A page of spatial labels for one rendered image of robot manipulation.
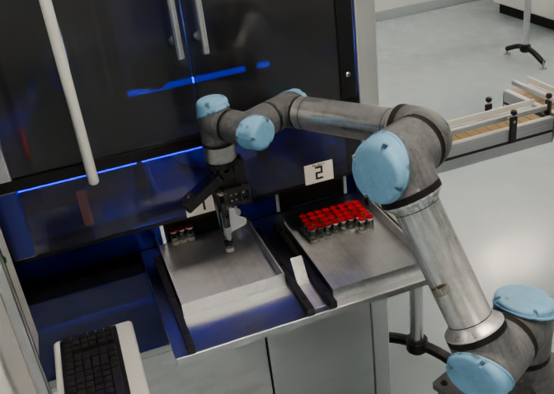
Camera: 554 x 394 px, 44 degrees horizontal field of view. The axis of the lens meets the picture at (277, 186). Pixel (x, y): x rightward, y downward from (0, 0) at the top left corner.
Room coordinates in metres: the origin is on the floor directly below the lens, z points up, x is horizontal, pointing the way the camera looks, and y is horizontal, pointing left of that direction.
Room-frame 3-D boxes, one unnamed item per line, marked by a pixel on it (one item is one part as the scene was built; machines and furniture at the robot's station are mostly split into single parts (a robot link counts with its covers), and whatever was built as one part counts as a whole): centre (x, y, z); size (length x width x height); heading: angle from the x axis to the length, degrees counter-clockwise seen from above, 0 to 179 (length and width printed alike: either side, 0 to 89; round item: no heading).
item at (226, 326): (1.48, 0.00, 0.87); 0.70 x 0.48 x 0.02; 106
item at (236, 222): (1.44, 0.11, 1.04); 0.06 x 0.03 x 0.09; 106
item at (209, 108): (1.45, 0.12, 1.30); 0.09 x 0.08 x 0.11; 44
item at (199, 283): (1.50, 0.18, 0.90); 0.34 x 0.26 x 0.04; 16
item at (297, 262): (1.34, -0.04, 0.91); 0.14 x 0.03 x 0.06; 17
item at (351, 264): (1.49, -0.18, 0.90); 0.34 x 0.26 x 0.04; 16
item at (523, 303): (1.05, -0.45, 0.96); 0.13 x 0.12 x 0.14; 134
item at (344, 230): (1.57, -0.15, 0.90); 0.18 x 0.02 x 0.05; 106
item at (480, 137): (2.00, -0.59, 0.92); 0.69 x 0.16 x 0.16; 106
